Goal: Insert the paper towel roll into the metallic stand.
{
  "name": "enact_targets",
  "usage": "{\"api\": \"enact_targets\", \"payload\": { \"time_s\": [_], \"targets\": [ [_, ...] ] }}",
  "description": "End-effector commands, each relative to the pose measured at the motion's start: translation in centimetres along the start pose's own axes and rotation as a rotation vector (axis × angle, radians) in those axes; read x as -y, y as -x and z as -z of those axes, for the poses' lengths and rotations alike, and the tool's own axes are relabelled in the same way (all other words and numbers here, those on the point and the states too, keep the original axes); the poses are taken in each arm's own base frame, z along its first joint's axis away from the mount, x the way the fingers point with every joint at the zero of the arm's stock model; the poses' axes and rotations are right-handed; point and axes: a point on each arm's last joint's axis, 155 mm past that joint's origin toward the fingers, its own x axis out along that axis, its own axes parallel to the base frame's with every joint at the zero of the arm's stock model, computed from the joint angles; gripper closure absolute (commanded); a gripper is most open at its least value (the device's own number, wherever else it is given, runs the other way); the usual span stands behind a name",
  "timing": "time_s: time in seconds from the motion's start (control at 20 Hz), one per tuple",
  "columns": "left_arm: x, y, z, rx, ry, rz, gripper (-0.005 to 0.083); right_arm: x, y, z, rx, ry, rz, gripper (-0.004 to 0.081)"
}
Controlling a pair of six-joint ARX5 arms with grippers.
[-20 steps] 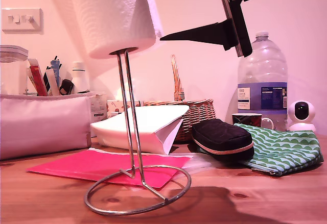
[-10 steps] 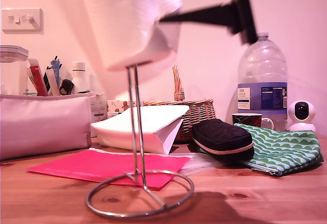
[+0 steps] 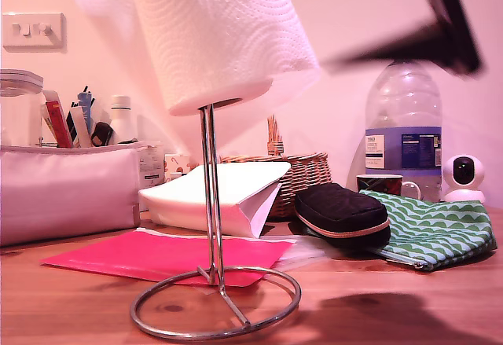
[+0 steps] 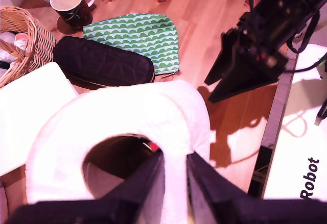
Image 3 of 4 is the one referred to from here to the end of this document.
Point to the white labelled carton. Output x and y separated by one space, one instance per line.
152 168

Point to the pale padded bag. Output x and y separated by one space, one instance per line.
59 195

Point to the dark patterned mug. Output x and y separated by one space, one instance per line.
377 184

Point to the small white round camera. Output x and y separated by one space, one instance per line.
465 172

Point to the white wall switch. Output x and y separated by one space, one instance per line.
23 30

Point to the white metal bottle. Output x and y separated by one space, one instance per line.
122 121

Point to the green patterned zip pouch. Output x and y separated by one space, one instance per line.
432 223

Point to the white paper towel roll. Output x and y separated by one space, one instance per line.
216 38

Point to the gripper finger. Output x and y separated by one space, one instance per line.
452 52

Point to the red and white carton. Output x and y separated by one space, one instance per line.
59 125

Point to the gingerbread print gift box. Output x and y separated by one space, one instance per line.
177 164

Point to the black zip case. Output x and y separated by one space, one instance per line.
338 207

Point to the white flat package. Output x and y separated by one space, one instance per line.
177 203

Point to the clear plastic sleeve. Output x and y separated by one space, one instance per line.
306 252

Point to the pink plastic envelope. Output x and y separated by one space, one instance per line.
118 258

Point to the large clear water bottle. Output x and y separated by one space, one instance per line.
404 105

